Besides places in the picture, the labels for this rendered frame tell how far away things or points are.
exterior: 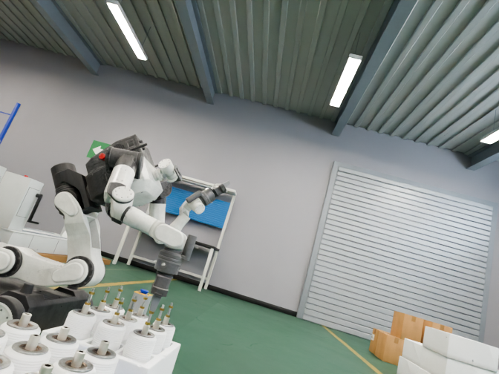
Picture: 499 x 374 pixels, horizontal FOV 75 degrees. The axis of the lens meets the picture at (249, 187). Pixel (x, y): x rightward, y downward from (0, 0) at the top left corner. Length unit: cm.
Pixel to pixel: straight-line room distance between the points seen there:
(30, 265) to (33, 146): 663
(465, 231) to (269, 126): 427
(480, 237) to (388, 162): 213
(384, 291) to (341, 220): 146
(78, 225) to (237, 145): 541
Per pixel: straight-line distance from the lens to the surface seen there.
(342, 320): 647
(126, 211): 128
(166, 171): 167
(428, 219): 709
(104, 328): 130
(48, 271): 177
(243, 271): 635
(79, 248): 175
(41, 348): 99
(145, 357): 128
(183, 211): 194
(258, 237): 638
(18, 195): 400
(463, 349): 334
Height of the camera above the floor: 57
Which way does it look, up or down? 14 degrees up
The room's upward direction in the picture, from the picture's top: 17 degrees clockwise
